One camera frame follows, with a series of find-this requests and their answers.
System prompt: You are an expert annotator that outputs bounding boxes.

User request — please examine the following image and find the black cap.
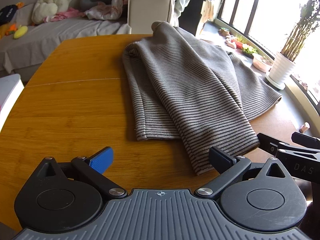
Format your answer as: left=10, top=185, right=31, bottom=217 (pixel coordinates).
left=0, top=4, right=18, bottom=19

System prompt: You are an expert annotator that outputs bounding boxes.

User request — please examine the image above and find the tray of green plants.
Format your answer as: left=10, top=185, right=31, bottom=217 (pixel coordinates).
left=241, top=44, right=258, bottom=56

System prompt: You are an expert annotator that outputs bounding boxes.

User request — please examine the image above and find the floral blanket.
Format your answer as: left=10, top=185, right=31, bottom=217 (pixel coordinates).
left=85, top=0, right=128, bottom=20

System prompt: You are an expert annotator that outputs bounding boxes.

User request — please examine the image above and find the white ribbed plant pot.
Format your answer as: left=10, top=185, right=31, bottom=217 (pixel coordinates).
left=265, top=51, right=296, bottom=90

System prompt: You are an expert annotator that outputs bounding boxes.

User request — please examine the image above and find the white plush toy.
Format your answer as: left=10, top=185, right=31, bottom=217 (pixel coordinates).
left=32, top=0, right=77, bottom=26

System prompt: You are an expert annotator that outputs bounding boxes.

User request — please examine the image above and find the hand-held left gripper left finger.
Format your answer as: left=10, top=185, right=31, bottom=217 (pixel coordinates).
left=37, top=147, right=127, bottom=198

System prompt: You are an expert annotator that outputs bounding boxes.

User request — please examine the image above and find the grey striped garment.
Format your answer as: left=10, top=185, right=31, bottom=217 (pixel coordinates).
left=122, top=21, right=282, bottom=176

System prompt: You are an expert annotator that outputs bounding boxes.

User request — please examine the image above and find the bamboo plant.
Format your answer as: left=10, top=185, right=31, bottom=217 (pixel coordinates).
left=281, top=0, right=320, bottom=62

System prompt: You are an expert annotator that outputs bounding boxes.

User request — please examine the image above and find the black window frame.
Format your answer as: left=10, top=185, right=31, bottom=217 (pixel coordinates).
left=217, top=0, right=320, bottom=103

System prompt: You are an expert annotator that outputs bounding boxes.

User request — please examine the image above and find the pink cloth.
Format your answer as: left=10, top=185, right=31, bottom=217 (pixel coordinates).
left=44, top=7, right=86, bottom=22

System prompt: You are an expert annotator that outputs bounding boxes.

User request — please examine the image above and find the beige hanging cloth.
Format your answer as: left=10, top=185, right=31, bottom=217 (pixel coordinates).
left=202, top=0, right=216, bottom=23

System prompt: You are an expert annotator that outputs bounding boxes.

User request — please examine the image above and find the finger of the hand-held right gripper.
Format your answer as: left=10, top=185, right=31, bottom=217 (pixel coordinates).
left=257, top=132, right=320, bottom=155
left=291, top=132, right=320, bottom=146

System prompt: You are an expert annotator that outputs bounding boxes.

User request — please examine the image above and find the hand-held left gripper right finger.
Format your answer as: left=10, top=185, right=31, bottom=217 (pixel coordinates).
left=194, top=147, right=288, bottom=202

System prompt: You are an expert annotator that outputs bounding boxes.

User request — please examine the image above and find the beige armchair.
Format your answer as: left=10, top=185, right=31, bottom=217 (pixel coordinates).
left=127, top=0, right=176, bottom=34

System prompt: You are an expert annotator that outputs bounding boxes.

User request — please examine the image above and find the white storage box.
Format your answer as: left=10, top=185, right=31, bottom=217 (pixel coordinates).
left=0, top=74, right=25, bottom=121

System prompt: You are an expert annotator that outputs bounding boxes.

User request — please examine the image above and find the grey covered sofa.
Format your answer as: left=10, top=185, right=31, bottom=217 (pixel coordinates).
left=0, top=2, right=132, bottom=83

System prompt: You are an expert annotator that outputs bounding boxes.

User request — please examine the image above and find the yellow plush toy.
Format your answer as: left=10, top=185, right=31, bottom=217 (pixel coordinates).
left=13, top=25, right=28, bottom=40

